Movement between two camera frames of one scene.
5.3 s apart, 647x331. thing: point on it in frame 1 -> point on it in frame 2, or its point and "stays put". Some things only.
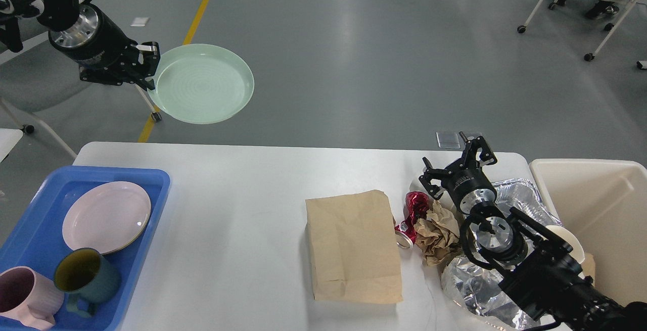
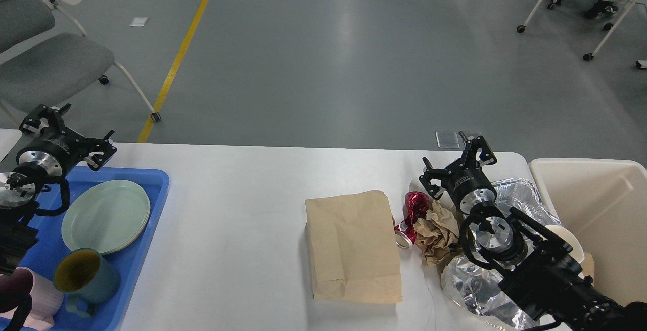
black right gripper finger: [487, 156] stays put
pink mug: [30, 297] stays put
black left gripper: [102, 50] -> [56, 147]
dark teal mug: [88, 277] stays put
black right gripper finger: [431, 180] stays put
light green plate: [202, 83] -> [106, 217]
